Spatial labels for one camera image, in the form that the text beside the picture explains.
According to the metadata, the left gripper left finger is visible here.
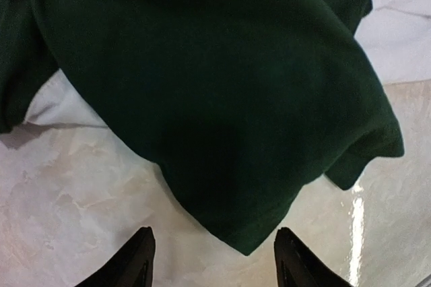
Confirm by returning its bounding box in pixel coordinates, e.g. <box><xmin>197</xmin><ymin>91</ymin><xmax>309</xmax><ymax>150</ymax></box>
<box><xmin>77</xmin><ymin>227</ymin><xmax>156</xmax><ymax>287</ymax></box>

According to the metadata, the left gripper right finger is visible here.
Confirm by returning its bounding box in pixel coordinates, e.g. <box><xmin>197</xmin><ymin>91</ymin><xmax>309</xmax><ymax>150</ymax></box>
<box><xmin>274</xmin><ymin>228</ymin><xmax>351</xmax><ymax>287</ymax></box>

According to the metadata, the white cloth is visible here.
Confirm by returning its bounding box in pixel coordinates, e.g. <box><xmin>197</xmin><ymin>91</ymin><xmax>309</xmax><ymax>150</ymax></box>
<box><xmin>0</xmin><ymin>0</ymin><xmax>431</xmax><ymax>257</ymax></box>

